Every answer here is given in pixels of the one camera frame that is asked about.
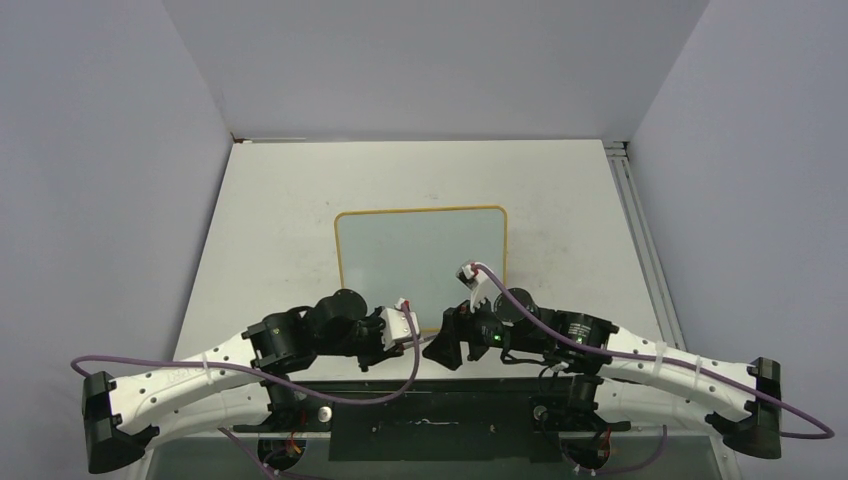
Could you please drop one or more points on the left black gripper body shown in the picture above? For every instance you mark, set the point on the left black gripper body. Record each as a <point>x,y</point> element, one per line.
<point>367,340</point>

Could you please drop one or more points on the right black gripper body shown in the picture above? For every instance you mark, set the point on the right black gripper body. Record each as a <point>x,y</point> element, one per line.
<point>482,328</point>

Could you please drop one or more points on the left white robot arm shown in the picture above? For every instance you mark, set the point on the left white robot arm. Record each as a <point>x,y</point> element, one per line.
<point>243,381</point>

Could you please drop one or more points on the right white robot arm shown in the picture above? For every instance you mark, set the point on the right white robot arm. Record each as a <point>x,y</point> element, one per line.
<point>633,379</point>

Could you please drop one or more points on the yellow-framed whiteboard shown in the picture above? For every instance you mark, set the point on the yellow-framed whiteboard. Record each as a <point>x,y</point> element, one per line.
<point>414,253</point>

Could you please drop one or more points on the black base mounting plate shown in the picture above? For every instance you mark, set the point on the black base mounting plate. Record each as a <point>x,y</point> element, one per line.
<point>451,420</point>

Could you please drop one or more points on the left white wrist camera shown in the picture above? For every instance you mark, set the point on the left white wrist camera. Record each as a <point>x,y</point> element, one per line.
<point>400,325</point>

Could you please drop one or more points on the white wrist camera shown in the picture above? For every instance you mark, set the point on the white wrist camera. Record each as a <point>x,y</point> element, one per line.
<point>400,325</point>
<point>481,281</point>

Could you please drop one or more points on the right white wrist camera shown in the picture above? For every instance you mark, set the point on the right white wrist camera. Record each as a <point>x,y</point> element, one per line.
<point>481,281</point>

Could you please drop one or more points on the aluminium rail frame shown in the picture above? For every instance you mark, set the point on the aluminium rail frame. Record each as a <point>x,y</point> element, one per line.
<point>653,273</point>

